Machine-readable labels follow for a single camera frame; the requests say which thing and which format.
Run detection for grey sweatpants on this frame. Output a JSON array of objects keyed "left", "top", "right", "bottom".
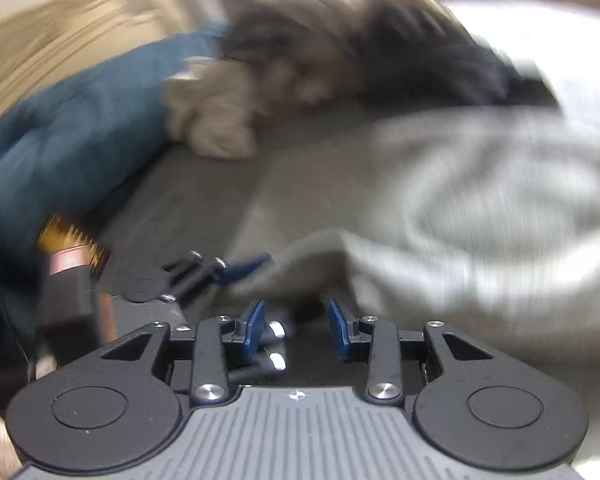
[{"left": 230, "top": 107, "right": 600, "bottom": 361}]

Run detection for dark clothes pile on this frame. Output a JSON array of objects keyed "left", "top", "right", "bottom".
[{"left": 221, "top": 0, "right": 558, "bottom": 110}]

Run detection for grey bed blanket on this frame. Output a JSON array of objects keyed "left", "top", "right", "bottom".
[{"left": 94, "top": 0, "right": 600, "bottom": 470}]

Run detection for blue garment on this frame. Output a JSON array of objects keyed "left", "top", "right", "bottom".
[{"left": 0, "top": 22, "right": 232, "bottom": 340}]

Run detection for beige fuzzy garment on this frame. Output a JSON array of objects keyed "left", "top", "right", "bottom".
[{"left": 162, "top": 56, "right": 257, "bottom": 160}]

